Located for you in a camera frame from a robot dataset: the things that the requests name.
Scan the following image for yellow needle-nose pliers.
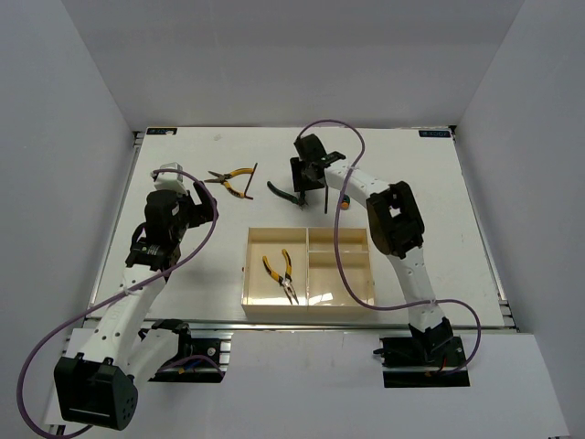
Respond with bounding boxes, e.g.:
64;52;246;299
203;167;256;199
262;249;300;305

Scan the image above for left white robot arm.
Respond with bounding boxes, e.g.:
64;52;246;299
54;180;218;431

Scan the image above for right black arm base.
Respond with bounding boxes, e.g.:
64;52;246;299
373;337;471;389

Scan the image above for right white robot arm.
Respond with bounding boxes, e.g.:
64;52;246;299
294;134;453;365

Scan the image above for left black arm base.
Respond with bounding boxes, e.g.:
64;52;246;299
149;324;231;384

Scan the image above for green side cutters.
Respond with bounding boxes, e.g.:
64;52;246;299
266;181;308;209

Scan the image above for left brown hex key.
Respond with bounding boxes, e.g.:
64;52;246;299
243;162;258;200

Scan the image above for beige three-compartment tray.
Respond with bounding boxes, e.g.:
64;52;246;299
241;228;370;320

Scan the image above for left blue corner label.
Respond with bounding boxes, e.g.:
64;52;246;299
145;127;177;135

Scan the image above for blue corner label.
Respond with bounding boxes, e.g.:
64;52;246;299
145;127;177;135
419;130;452;138

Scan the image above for right blue corner label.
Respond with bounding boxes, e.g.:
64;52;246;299
419;130;452;138

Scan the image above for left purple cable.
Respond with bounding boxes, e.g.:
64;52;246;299
16;168;219;434

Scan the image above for purple cable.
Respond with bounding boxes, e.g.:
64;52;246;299
299;119;482;376
16;168;219;434

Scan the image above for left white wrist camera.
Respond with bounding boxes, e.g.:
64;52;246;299
151;162;186;194

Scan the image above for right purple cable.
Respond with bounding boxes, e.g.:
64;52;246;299
299;119;482;376

